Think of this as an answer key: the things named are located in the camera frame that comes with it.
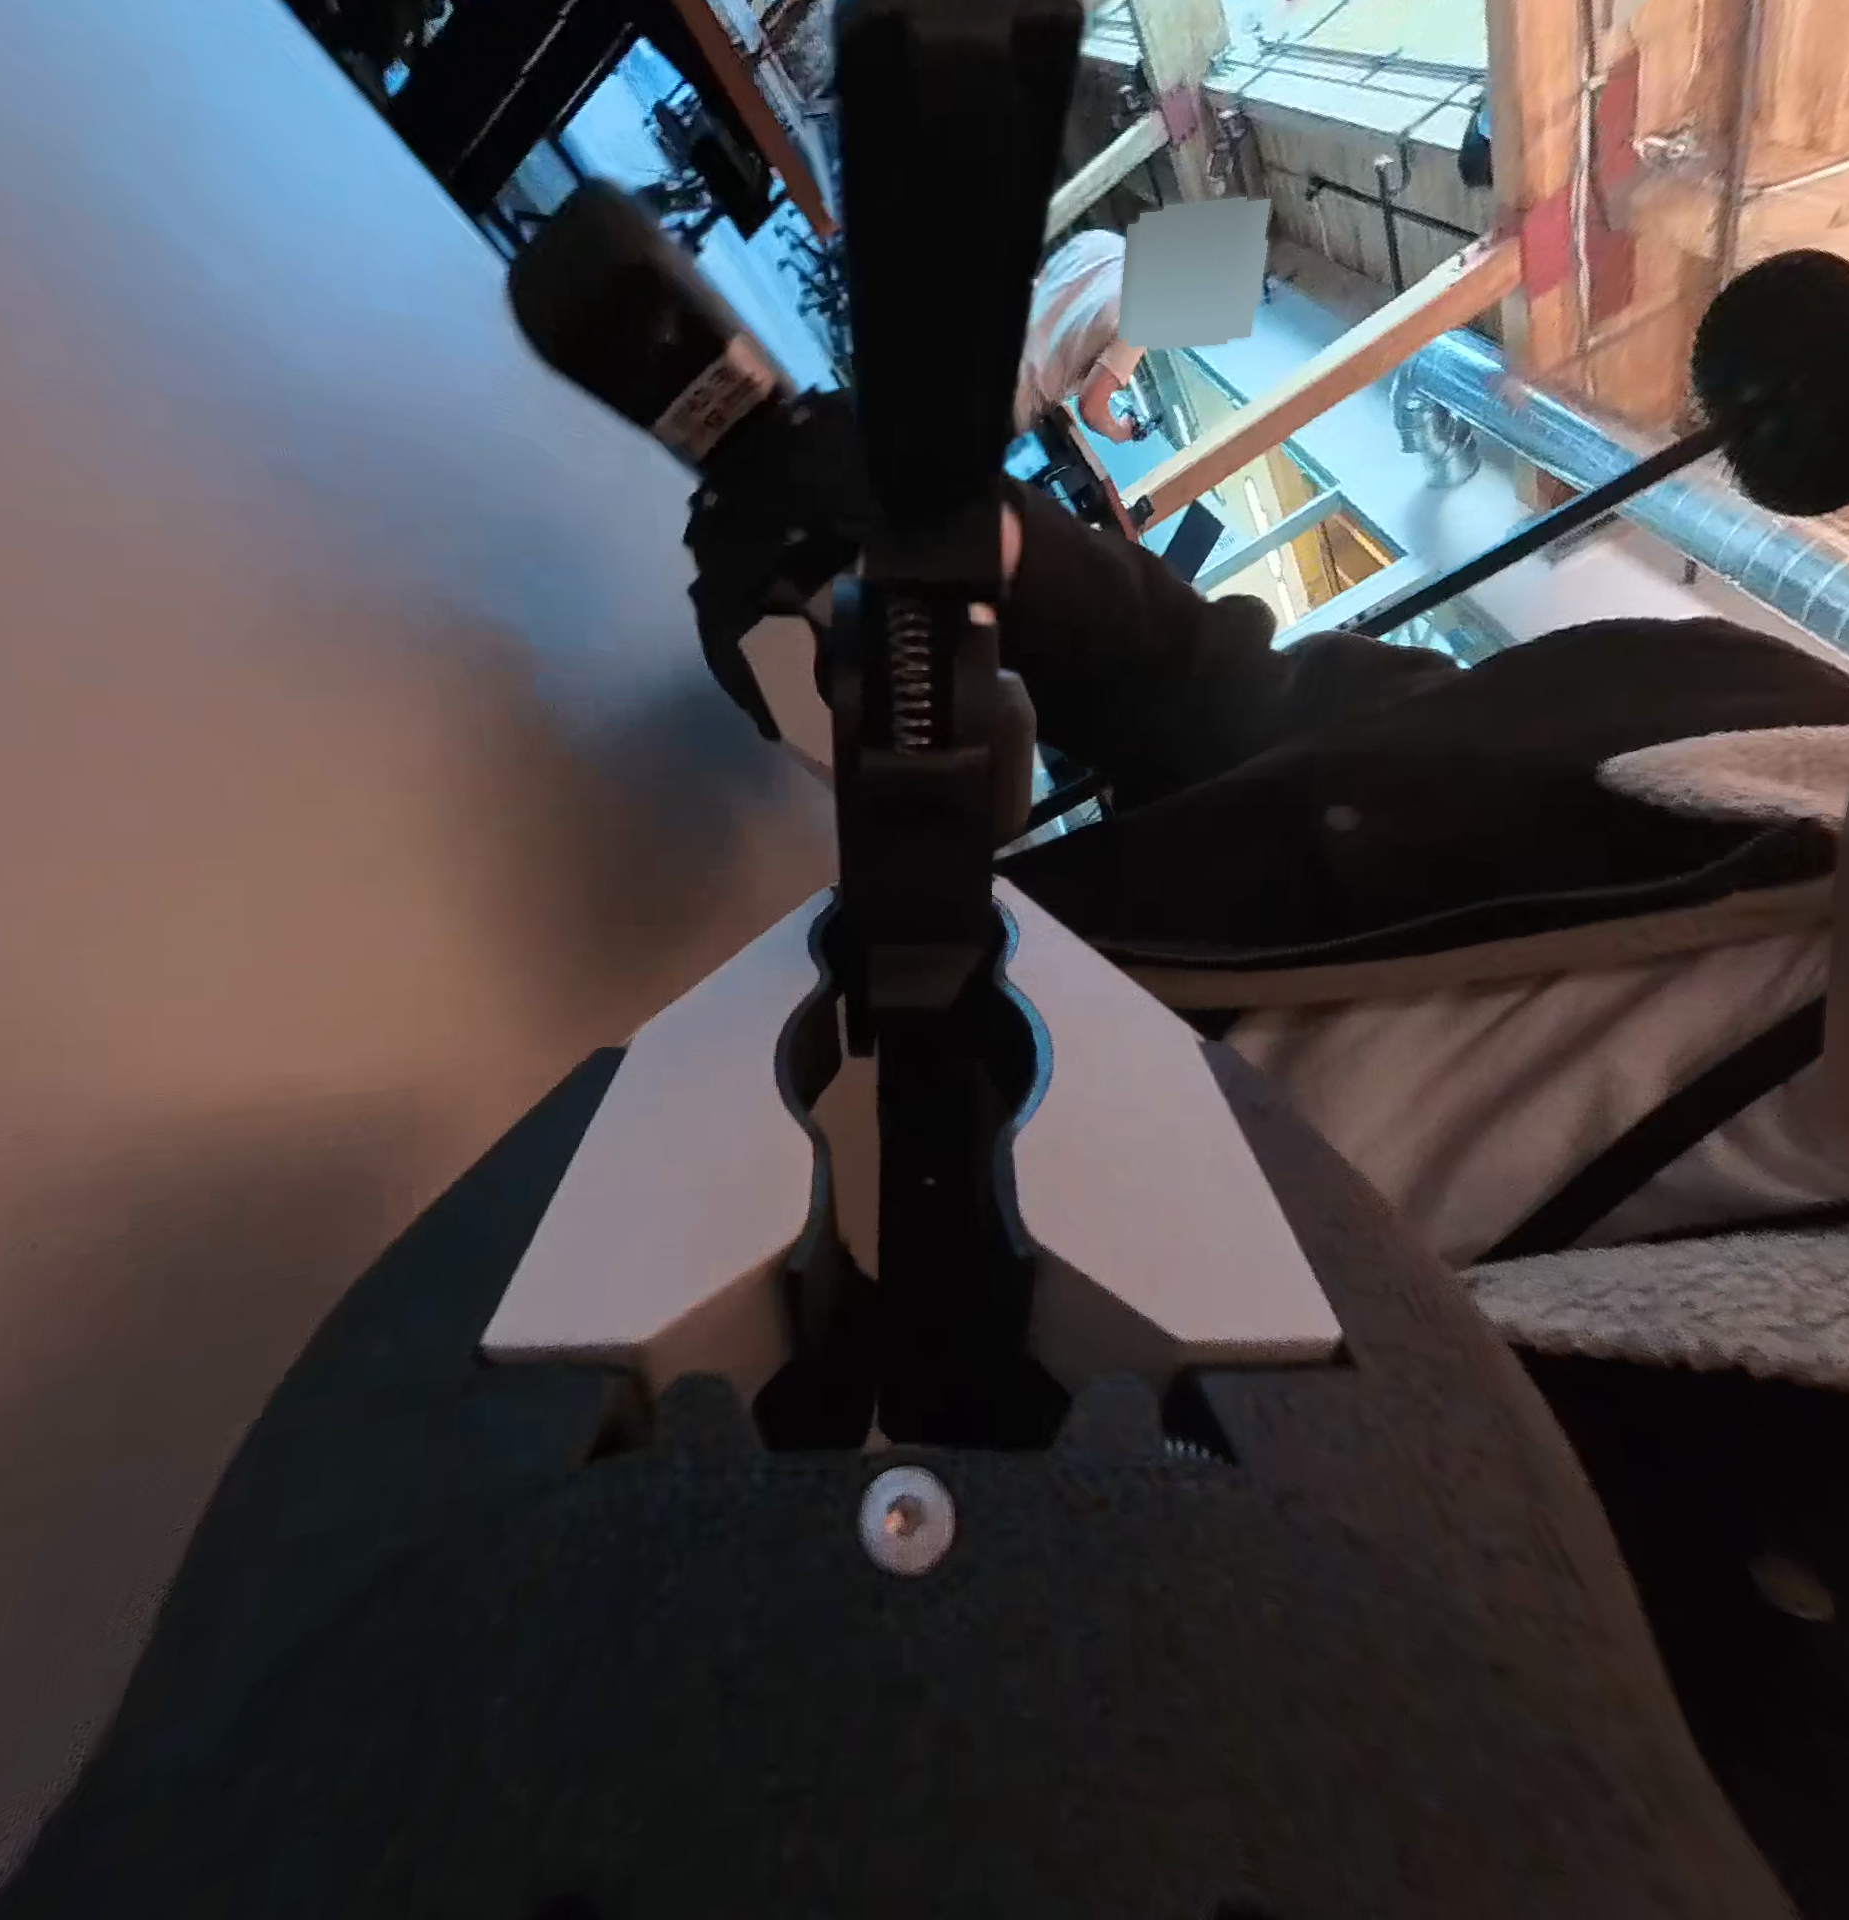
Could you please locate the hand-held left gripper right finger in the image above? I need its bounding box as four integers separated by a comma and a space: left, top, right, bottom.
989, 882, 1342, 1418

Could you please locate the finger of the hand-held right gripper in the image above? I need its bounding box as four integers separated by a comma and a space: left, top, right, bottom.
746, 612, 838, 786

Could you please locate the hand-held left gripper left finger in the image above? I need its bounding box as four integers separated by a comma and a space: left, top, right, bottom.
481, 882, 853, 1412

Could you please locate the black plastic spring clamp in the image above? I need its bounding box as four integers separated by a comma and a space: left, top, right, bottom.
809, 0, 1087, 1448

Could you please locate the person's right forearm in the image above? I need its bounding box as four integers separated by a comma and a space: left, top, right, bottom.
1004, 479, 1467, 902

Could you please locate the white shirt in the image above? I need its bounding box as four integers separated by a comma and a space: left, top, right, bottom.
1223, 901, 1840, 1262

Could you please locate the brown wooden beam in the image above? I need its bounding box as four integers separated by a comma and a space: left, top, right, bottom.
1126, 240, 1533, 520

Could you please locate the black fleece-lined jacket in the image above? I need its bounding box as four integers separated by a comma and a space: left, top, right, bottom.
999, 613, 1849, 1920

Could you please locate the black round ceiling lamp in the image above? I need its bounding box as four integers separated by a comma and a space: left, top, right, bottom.
1281, 250, 1849, 649

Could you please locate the black shoulder strap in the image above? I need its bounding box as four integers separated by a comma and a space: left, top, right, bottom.
1479, 997, 1833, 1266

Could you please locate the silver air duct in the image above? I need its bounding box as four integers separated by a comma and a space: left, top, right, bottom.
1388, 329, 1849, 669

